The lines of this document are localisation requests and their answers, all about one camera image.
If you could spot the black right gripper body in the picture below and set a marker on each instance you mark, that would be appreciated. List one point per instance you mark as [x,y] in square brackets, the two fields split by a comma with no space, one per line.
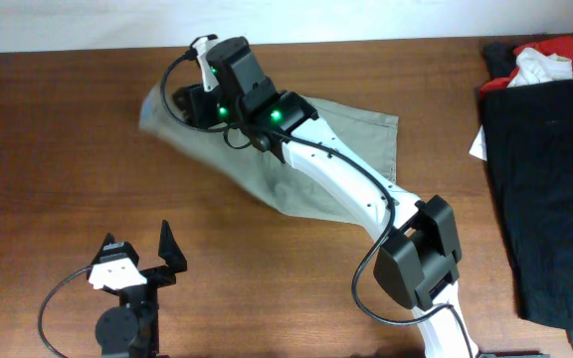
[211,102]

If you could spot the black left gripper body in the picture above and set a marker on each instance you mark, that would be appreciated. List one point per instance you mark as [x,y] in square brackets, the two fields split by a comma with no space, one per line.
[144,298]

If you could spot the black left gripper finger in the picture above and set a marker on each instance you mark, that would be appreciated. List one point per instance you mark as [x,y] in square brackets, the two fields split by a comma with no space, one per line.
[107,241]
[169,251]

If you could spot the khaki shorts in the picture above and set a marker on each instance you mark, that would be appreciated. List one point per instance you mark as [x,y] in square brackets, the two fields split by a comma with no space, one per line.
[371,135]

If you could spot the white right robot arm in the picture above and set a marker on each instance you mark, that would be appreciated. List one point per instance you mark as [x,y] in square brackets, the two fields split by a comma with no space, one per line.
[416,248]

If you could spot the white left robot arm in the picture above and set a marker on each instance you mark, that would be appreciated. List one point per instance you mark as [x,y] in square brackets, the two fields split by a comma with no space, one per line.
[130,330]

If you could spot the white garment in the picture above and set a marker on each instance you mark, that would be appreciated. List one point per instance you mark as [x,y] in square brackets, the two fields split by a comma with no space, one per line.
[535,68]

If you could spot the black garment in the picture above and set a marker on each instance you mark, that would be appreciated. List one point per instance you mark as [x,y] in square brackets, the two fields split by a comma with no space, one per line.
[528,140]

